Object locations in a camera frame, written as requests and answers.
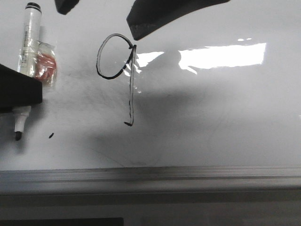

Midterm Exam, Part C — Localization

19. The red magnet under clear tape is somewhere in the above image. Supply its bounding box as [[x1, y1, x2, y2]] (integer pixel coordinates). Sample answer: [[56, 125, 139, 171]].
[[33, 41, 57, 87]]

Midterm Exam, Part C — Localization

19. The white black whiteboard marker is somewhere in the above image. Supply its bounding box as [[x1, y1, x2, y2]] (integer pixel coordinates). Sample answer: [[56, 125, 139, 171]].
[[13, 2, 42, 141]]

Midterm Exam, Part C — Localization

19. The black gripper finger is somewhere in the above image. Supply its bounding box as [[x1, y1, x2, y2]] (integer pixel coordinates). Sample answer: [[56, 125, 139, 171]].
[[0, 65, 43, 113], [127, 0, 227, 40]]

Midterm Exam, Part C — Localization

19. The white whiteboard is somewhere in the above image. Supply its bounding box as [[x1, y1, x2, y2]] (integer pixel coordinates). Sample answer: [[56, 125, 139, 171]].
[[0, 0, 301, 195]]

